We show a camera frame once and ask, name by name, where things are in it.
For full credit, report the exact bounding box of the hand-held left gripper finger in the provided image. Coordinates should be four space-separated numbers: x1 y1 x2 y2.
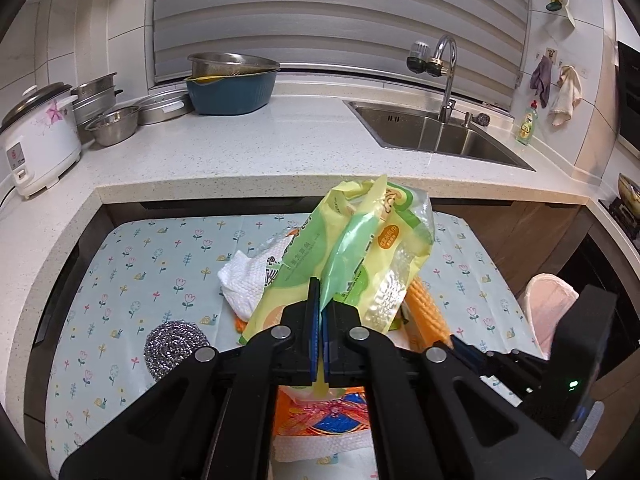
322 300 586 480
59 277 321 480

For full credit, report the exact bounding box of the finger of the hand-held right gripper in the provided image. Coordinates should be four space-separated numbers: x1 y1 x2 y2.
446 332 551 401

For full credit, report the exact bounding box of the orange ribbed sponge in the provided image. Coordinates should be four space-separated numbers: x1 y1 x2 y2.
404 280 453 351

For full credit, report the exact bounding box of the yellow green plastic package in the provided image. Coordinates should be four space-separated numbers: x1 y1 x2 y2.
239 175 435 346

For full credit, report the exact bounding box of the white paper towel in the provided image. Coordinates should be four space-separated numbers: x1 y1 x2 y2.
218 252 281 321
272 430 378 466

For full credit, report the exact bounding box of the orange printed package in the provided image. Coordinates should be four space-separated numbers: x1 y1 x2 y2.
274 385 373 441

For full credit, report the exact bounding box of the white printed wrapper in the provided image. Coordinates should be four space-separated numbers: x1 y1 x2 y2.
250 227 303 286

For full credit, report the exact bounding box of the wooden cabinet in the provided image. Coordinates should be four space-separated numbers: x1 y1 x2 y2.
435 200 596 296

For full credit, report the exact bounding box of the black stove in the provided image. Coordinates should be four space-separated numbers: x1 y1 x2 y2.
597 195 640 242

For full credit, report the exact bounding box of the steel wool scourer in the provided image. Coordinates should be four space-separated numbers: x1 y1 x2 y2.
144 321 211 381

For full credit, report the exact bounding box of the wok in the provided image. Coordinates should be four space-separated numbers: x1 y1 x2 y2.
617 172 640 206

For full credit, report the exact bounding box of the floral tablecloth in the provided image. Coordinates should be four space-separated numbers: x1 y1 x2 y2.
42 210 548 480

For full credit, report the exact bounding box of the stainless steel sink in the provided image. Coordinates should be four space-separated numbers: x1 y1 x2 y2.
344 100 536 171

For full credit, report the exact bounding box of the green dish soap bottle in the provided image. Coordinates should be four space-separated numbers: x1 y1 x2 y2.
515 101 540 147

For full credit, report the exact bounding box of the beige hanging cloth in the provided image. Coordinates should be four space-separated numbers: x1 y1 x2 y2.
548 66 583 127

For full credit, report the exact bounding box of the blue plastic basin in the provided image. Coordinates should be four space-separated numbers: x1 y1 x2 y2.
186 66 280 115

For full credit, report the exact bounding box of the black range hood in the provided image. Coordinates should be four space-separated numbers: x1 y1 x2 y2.
616 40 640 153

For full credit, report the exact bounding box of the chrome kitchen faucet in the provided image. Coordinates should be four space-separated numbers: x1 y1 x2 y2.
425 35 458 123

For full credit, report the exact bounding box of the grey hanging cloth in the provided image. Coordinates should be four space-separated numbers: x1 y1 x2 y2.
530 55 552 97

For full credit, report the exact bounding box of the large steel basin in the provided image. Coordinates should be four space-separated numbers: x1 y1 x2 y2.
188 52 281 80

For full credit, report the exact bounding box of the steel bowl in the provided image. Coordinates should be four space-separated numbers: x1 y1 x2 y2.
84 105 141 148

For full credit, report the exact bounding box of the faucet water filter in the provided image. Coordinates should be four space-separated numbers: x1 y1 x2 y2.
406 41 441 77

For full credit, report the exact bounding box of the steel steamer pot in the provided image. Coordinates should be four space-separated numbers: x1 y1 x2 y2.
70 72 124 126

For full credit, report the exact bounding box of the grey striped window blind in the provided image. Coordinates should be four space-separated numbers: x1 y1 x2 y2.
150 0 531 93

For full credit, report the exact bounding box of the white floral rice cooker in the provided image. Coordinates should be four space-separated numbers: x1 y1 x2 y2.
0 84 83 200

